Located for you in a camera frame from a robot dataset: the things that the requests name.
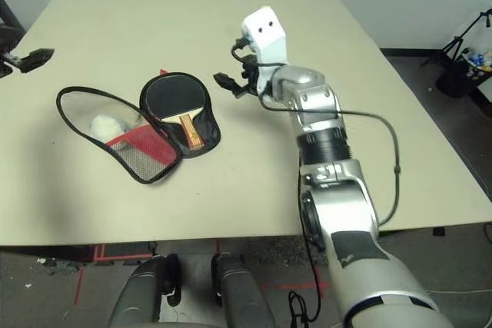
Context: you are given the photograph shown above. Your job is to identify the white plush toy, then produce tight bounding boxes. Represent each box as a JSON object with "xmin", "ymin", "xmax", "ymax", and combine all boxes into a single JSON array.
[{"xmin": 90, "ymin": 114, "xmax": 130, "ymax": 141}]

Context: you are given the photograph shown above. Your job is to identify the grey robot left leg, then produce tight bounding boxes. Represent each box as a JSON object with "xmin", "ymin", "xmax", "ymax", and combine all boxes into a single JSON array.
[{"xmin": 109, "ymin": 254, "xmax": 181, "ymax": 328}]

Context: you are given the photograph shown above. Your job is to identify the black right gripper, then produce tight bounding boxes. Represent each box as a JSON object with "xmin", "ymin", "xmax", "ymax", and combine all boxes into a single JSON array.
[{"xmin": 213, "ymin": 55, "xmax": 262, "ymax": 99}]

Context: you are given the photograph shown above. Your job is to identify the thin white floor cable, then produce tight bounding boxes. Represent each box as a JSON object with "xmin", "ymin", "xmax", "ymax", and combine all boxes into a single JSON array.
[{"xmin": 426, "ymin": 288, "xmax": 492, "ymax": 295}]

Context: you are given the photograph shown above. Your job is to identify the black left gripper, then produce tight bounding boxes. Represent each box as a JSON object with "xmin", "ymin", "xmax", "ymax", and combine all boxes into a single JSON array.
[{"xmin": 0, "ymin": 48, "xmax": 55, "ymax": 80}]

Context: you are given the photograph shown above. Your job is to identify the black waste bin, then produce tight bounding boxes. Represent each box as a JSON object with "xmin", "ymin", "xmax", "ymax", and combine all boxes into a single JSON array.
[{"xmin": 436, "ymin": 49, "xmax": 492, "ymax": 98}]

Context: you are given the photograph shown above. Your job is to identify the black tripod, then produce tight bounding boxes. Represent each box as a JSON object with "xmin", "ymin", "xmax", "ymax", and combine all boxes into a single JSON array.
[{"xmin": 421, "ymin": 8, "xmax": 492, "ymax": 68}]

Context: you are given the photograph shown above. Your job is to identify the black rubber ping-pong paddle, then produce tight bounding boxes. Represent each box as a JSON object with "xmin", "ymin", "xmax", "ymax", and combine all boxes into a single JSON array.
[{"xmin": 147, "ymin": 75, "xmax": 207, "ymax": 151}]

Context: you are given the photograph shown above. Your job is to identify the grey robot leg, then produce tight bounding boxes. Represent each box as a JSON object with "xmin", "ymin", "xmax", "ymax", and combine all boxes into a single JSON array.
[
  {"xmin": 211, "ymin": 253, "xmax": 276, "ymax": 328},
  {"xmin": 109, "ymin": 254, "xmax": 181, "ymax": 328}
]

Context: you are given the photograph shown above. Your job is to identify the grey robot right leg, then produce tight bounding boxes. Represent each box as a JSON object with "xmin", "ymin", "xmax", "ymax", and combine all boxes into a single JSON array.
[{"xmin": 211, "ymin": 253, "xmax": 276, "ymax": 328}]

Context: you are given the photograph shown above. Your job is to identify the black red paddle case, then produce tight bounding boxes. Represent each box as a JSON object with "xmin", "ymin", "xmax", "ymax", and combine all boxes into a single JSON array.
[{"xmin": 56, "ymin": 69, "xmax": 222, "ymax": 186}]

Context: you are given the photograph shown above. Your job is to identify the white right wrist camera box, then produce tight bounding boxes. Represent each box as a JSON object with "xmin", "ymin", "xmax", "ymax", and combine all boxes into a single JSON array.
[{"xmin": 241, "ymin": 5, "xmax": 288, "ymax": 94}]

